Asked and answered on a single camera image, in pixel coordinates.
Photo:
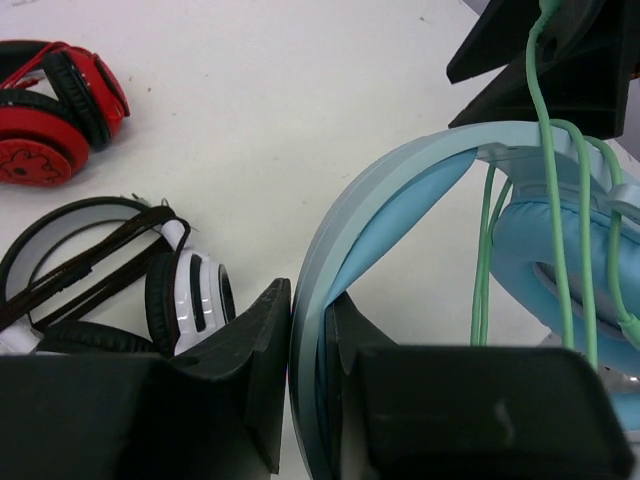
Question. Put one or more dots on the light blue headphones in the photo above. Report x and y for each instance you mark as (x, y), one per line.
(562, 238)

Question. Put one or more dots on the white black headphones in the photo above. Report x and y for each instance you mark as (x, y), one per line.
(188, 296)

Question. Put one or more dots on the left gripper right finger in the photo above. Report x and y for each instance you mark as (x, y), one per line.
(444, 412)

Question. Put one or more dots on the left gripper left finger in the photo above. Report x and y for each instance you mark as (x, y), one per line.
(215, 412)

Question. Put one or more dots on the red headphones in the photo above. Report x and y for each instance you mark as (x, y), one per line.
(58, 103)

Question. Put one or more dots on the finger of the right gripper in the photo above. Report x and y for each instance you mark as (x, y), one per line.
(500, 34)
(585, 83)

